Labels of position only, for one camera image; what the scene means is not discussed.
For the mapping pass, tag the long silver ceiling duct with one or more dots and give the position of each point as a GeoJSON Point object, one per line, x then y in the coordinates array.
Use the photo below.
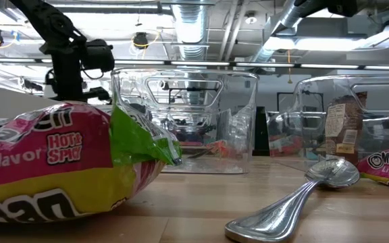
{"type": "Point", "coordinates": [289, 17]}

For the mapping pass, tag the white ceiling smoke detector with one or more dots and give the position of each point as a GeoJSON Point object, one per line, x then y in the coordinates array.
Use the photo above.
{"type": "Point", "coordinates": [250, 19]}

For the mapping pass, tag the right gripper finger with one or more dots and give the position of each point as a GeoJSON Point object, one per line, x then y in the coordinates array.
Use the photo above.
{"type": "Point", "coordinates": [316, 3]}

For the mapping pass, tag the round silver ceiling duct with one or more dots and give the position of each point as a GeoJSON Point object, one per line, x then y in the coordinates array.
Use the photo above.
{"type": "Point", "coordinates": [190, 30]}

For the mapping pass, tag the clear plastic bin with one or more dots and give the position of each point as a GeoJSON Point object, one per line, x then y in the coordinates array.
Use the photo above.
{"type": "Point", "coordinates": [251, 84]}
{"type": "Point", "coordinates": [316, 86]}

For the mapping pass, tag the white rectangular tray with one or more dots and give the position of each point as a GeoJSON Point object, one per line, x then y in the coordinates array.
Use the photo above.
{"type": "Point", "coordinates": [5, 104]}

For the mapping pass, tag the brown spice bag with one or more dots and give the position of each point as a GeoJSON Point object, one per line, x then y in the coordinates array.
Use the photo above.
{"type": "Point", "coordinates": [344, 135]}

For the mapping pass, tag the hot spicy ramen packet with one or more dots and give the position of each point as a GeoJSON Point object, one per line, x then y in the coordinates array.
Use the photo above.
{"type": "Point", "coordinates": [63, 175]}

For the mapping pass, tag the lime chili ramen packet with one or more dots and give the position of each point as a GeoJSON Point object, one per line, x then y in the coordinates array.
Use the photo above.
{"type": "Point", "coordinates": [387, 165]}

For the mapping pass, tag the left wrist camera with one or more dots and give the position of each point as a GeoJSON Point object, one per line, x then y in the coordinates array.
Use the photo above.
{"type": "Point", "coordinates": [98, 55]}

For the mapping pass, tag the silver metal spoon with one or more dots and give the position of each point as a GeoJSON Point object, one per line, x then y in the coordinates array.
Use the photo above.
{"type": "Point", "coordinates": [275, 219]}

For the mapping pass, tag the linear ceiling light strip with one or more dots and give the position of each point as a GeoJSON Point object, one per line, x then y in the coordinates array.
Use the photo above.
{"type": "Point", "coordinates": [265, 64]}

